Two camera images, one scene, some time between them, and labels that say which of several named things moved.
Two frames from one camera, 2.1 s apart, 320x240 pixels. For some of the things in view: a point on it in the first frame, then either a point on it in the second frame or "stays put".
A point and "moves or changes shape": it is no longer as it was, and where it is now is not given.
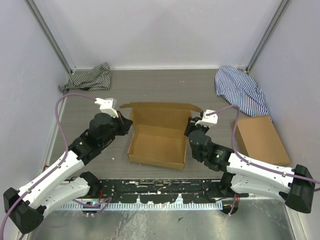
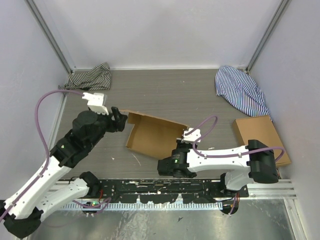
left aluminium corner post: (50, 35) stays put
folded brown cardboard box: (257, 138) stays put
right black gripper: (191, 125) -> (179, 144)
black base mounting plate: (170, 190) stays put
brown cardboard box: (158, 136) moves or changes shape
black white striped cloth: (98, 78) stays put
